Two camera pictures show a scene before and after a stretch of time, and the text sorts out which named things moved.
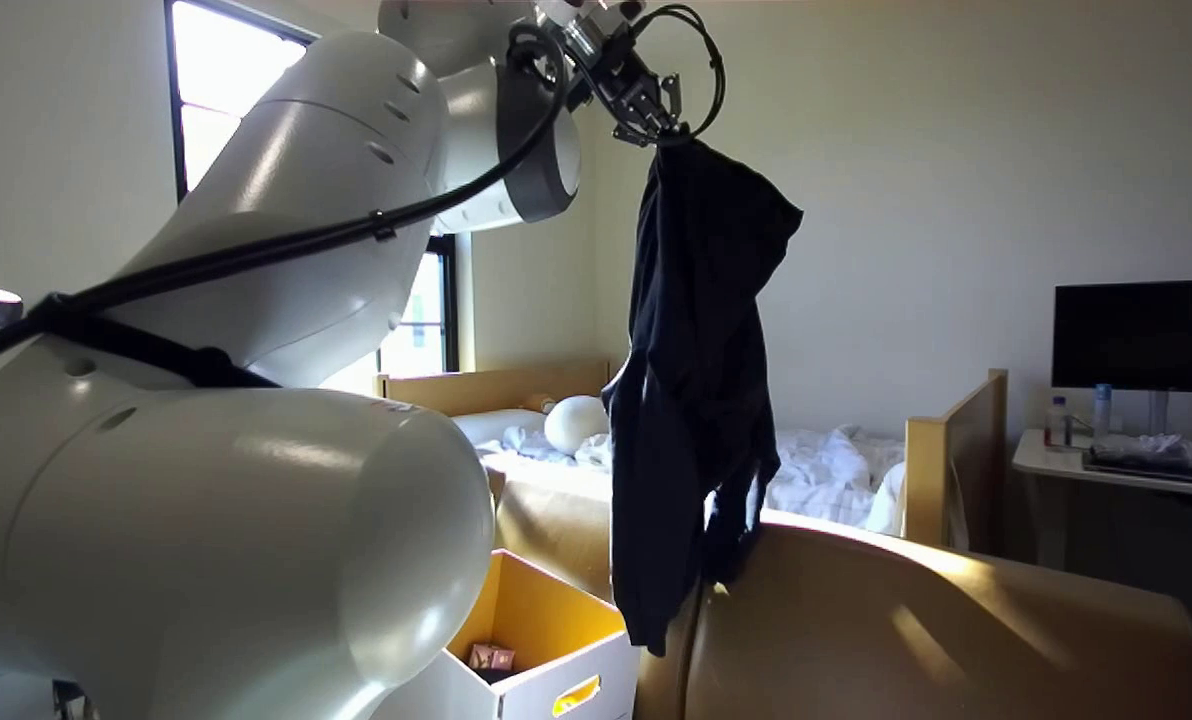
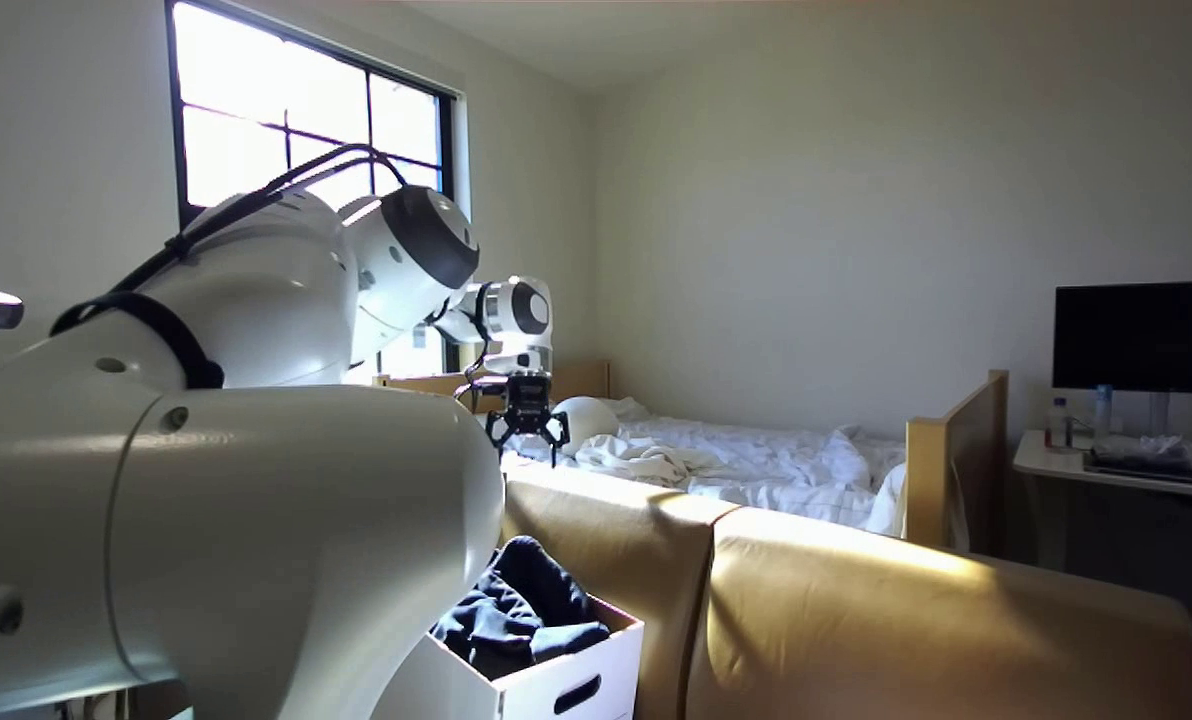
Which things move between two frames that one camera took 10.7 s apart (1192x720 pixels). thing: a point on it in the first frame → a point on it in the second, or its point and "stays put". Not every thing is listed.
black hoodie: [690, 415] → [521, 611]
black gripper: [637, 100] → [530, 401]
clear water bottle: [1103, 408] stays put
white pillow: [576, 423] stays put
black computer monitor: [1146, 332] stays put
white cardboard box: [527, 645] stays put
